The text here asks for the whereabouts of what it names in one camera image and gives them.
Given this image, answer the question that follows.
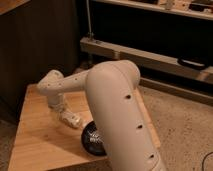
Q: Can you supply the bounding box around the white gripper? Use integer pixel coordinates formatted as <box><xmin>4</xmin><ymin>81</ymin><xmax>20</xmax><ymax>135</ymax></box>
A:
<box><xmin>50</xmin><ymin>102</ymin><xmax>70</xmax><ymax>117</ymax></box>

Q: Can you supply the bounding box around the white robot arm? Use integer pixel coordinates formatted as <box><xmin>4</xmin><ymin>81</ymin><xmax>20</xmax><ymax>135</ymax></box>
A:
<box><xmin>37</xmin><ymin>60</ymin><xmax>166</xmax><ymax>171</ymax></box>

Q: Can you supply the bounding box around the black ceramic bowl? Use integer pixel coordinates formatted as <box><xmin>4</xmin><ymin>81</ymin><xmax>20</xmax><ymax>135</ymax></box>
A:
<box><xmin>81</xmin><ymin>121</ymin><xmax>106</xmax><ymax>156</ymax></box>

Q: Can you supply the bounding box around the wooden table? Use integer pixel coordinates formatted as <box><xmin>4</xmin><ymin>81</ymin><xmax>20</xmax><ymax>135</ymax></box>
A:
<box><xmin>7</xmin><ymin>83</ymin><xmax>162</xmax><ymax>171</ymax></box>

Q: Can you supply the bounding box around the metal pole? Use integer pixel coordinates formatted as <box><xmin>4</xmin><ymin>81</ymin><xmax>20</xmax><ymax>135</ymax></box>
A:
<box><xmin>86</xmin><ymin>0</ymin><xmax>93</xmax><ymax>40</ymax></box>

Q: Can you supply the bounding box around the grey metal beam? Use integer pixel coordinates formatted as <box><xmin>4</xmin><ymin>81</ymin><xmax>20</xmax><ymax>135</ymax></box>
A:
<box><xmin>80</xmin><ymin>37</ymin><xmax>213</xmax><ymax>85</ymax></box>

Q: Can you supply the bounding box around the wooden shelf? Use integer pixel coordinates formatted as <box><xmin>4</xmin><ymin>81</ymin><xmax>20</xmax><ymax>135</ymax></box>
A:
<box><xmin>94</xmin><ymin>0</ymin><xmax>213</xmax><ymax>21</ymax></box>

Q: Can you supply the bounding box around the black handle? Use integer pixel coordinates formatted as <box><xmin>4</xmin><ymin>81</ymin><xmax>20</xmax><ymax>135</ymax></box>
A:
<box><xmin>177</xmin><ymin>58</ymin><xmax>209</xmax><ymax>70</ymax></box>

